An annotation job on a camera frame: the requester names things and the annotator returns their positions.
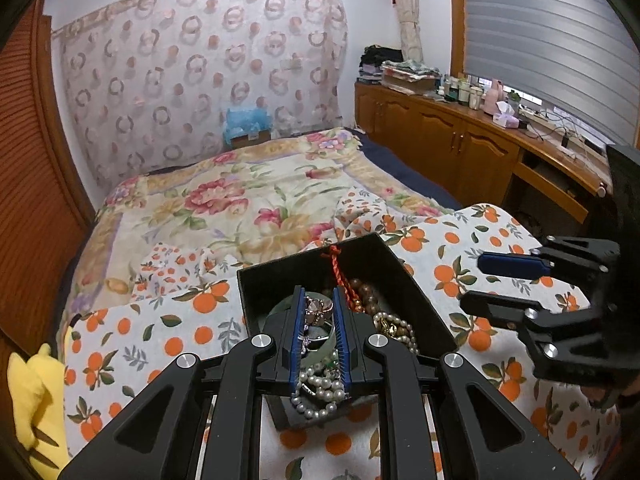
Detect pink tissue box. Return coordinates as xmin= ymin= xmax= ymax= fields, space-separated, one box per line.
xmin=492 ymin=101 xmax=521 ymax=128

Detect white power strip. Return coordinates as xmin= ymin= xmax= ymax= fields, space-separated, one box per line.
xmin=520 ymin=105 xmax=556 ymax=123

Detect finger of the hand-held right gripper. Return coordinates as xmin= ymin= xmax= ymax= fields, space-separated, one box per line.
xmin=459 ymin=290 xmax=603 ymax=335
xmin=477 ymin=236 xmax=621 ymax=282

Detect white pearl necklace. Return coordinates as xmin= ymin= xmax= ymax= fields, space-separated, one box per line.
xmin=290 ymin=360 xmax=351 ymax=418

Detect wooden louvre door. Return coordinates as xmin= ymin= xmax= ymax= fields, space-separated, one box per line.
xmin=0 ymin=0 xmax=96 ymax=361

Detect pale green jade bangle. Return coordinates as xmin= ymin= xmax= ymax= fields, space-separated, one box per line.
xmin=262 ymin=295 xmax=341 ymax=367

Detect wooden cabinet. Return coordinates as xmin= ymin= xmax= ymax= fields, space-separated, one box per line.
xmin=354 ymin=81 xmax=608 ymax=223

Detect row of cosmetic bottles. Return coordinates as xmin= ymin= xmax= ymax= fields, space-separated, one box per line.
xmin=437 ymin=74 xmax=486 ymax=108

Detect silver jewellery piece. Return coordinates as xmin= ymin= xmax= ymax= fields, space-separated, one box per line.
xmin=305 ymin=297 xmax=335 ymax=327

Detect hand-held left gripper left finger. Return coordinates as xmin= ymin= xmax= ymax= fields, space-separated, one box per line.
xmin=57 ymin=285 xmax=307 ymax=480

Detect circle print curtain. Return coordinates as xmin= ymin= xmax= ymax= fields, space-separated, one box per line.
xmin=50 ymin=0 xmax=351 ymax=193

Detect blue gauze bundle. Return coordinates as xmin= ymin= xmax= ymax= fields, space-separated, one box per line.
xmin=222 ymin=106 xmax=273 ymax=143

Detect red knotted cord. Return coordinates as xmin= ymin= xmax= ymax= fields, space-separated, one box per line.
xmin=320 ymin=245 xmax=363 ymax=311

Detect grey window blind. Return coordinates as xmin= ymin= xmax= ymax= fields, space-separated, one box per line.
xmin=460 ymin=0 xmax=640 ymax=148

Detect black jewelry box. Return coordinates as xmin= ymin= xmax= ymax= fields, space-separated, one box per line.
xmin=236 ymin=232 xmax=458 ymax=431

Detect navy bed sheet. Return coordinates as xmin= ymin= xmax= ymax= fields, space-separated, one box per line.
xmin=350 ymin=127 xmax=466 ymax=211

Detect wooden window frame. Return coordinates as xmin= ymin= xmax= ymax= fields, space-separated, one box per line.
xmin=447 ymin=0 xmax=468 ymax=78

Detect orange fruit print blanket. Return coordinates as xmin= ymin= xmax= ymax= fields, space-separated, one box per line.
xmin=62 ymin=187 xmax=626 ymax=480

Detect brown wooden bead bracelet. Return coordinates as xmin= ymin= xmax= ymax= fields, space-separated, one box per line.
xmin=350 ymin=277 xmax=396 ymax=317

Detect stack of light folded fabrics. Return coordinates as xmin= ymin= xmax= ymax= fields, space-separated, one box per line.
xmin=381 ymin=59 xmax=443 ymax=95

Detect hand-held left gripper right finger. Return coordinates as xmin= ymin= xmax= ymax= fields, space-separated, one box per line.
xmin=331 ymin=286 xmax=581 ymax=480

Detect dark folded clothes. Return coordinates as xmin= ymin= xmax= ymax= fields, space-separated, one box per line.
xmin=359 ymin=46 xmax=403 ymax=83

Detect cream lace curtain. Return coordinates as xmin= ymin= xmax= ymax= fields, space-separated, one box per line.
xmin=387 ymin=0 xmax=426 ymax=63

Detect pink bottle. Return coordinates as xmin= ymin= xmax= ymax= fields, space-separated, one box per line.
xmin=484 ymin=79 xmax=505 ymax=111

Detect small cardboard box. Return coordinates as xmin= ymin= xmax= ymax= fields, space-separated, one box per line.
xmin=230 ymin=129 xmax=273 ymax=150

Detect floral quilt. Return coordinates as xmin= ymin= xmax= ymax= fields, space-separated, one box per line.
xmin=57 ymin=130 xmax=453 ymax=341

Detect yellow plush toy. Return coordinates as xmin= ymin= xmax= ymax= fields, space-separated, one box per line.
xmin=7 ymin=342 xmax=71 ymax=471

